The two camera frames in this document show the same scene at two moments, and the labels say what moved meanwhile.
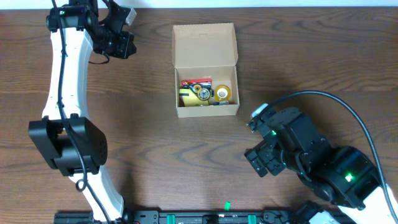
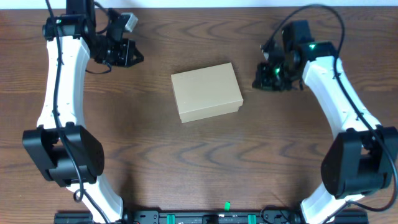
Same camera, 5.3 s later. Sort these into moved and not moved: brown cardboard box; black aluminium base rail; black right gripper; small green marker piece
Moved: black right gripper; brown cardboard box
Not moved: small green marker piece; black aluminium base rail
